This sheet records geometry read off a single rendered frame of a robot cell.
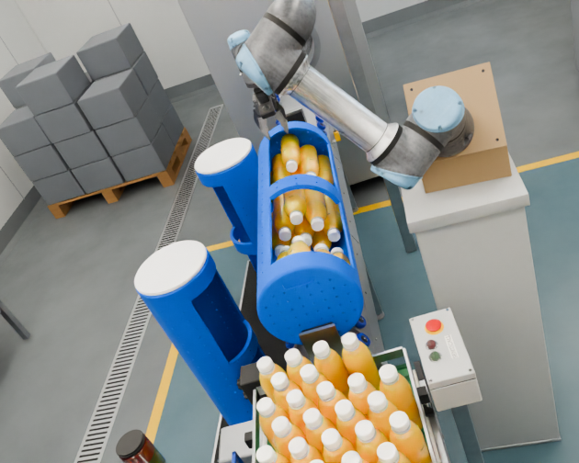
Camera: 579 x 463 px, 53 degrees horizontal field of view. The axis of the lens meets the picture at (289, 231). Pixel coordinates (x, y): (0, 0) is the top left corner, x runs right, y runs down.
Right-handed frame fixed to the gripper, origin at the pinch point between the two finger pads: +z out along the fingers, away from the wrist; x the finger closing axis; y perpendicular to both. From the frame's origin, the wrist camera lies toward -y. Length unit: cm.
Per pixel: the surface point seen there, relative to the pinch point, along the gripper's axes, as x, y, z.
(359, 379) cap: -10, -95, 18
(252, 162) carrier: 22, 48, 31
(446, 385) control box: -28, -100, 20
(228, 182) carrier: 34, 41, 33
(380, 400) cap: -14, -101, 18
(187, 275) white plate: 43, -26, 26
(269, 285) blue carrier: 7, -66, 8
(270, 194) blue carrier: 5.6, -24.4, 6.9
